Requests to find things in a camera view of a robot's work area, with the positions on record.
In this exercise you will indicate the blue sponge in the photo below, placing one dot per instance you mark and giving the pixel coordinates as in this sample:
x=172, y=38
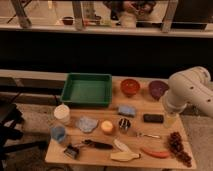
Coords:
x=127, y=111

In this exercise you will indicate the grey blue cloth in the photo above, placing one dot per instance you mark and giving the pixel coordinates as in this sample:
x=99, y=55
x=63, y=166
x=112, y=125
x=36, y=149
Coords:
x=86, y=124

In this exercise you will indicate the dark red background bowl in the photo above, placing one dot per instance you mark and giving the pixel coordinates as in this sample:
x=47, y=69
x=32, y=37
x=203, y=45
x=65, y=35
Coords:
x=67, y=20

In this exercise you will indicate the white lidded cup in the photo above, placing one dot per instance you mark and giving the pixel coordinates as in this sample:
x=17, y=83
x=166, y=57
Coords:
x=62, y=114

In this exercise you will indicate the dark red grape bunch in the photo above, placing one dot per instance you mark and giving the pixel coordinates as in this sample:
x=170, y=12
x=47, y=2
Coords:
x=176, y=147

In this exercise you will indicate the black rectangular block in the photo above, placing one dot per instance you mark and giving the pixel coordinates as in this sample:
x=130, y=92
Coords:
x=153, y=118

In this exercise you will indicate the black binder clip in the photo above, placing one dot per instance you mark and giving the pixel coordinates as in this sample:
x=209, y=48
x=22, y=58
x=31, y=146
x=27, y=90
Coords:
x=72, y=152

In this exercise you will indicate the black brush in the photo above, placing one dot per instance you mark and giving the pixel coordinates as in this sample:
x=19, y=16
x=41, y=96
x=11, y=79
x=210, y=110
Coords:
x=98, y=145

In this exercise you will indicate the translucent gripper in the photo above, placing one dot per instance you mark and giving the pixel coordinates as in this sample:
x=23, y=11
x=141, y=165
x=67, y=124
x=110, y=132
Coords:
x=169, y=119

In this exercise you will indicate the purple bowl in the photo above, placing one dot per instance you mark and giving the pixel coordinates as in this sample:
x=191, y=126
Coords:
x=157, y=89

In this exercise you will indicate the blue plastic cup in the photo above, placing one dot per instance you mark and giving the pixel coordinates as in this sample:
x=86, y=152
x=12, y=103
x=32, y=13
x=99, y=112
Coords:
x=58, y=134

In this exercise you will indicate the green plastic tray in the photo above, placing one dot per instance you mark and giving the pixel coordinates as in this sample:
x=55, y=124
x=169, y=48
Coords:
x=87, y=90

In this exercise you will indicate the small metal utensil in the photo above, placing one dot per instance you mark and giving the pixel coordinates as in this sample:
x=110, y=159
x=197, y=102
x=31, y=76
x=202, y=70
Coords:
x=148, y=135

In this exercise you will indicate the black office chair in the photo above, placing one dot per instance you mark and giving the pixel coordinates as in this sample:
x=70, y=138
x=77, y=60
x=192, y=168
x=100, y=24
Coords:
x=10, y=116

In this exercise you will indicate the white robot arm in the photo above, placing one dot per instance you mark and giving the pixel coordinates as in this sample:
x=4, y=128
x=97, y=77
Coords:
x=187, y=86

